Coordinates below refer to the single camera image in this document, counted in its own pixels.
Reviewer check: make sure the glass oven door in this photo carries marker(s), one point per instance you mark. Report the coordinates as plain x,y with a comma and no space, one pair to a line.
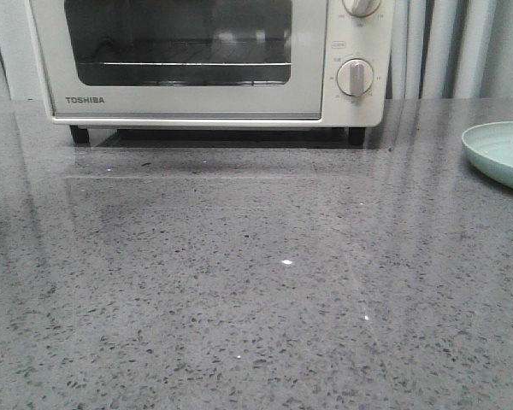
182,91

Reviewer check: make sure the lower beige oven knob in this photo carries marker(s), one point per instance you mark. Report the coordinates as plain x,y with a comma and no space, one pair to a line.
355,77

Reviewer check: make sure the beige oven knob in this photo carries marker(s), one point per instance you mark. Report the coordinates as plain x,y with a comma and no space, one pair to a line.
355,77
361,8

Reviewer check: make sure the white Toshiba toaster oven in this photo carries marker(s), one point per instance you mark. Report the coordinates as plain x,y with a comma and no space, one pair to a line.
347,37

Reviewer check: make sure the upper beige oven knob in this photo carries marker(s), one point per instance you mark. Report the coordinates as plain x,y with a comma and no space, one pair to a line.
361,8

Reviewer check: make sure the grey curtain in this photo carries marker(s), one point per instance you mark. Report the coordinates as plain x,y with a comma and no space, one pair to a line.
440,49

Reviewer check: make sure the light green plate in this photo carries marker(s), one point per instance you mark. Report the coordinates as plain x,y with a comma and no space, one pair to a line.
489,148

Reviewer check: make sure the metal wire oven rack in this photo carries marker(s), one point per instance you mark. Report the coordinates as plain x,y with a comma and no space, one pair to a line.
215,51

